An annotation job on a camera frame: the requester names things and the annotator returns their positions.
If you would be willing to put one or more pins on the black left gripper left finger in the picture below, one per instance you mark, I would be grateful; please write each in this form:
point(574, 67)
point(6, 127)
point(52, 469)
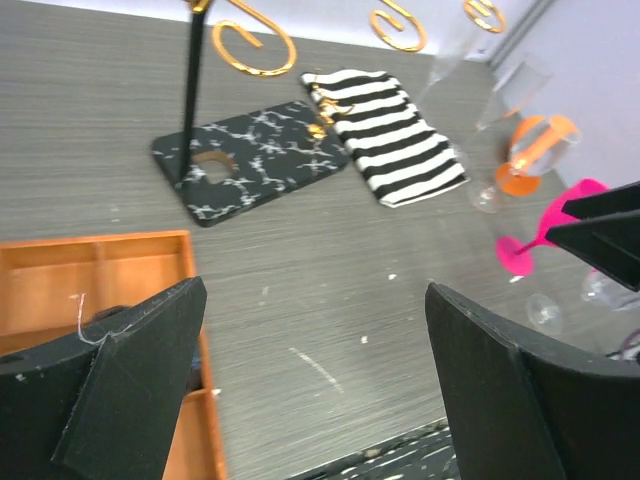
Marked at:
point(102, 402)

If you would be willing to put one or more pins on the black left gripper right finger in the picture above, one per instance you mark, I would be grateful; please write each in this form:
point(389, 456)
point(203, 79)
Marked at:
point(522, 405)

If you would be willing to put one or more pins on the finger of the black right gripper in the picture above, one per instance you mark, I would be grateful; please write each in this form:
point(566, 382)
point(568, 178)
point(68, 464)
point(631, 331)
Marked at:
point(608, 243)
point(594, 200)

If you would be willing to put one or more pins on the clear wine glass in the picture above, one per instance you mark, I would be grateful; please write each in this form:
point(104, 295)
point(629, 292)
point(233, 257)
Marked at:
point(595, 292)

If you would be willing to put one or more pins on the pink plastic wine glass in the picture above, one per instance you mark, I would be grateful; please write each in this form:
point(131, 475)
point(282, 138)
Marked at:
point(515, 256)

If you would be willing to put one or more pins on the orange plastic wine glass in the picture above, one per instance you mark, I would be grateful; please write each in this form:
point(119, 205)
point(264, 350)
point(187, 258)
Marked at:
point(538, 144)

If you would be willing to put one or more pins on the gold wine glass rack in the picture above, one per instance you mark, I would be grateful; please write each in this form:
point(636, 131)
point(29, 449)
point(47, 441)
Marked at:
point(227, 167)

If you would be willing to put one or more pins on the orange wooden compartment tray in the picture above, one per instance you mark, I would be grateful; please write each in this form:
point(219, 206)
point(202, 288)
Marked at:
point(49, 287)

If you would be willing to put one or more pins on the tall clear champagne flute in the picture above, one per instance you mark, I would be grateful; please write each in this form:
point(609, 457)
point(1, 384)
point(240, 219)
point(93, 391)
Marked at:
point(477, 18)

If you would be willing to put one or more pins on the black white striped cloth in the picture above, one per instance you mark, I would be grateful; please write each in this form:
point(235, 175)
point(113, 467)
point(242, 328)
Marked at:
point(402, 158)

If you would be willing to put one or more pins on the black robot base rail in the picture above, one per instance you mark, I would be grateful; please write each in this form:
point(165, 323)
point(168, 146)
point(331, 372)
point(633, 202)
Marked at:
point(426, 452)

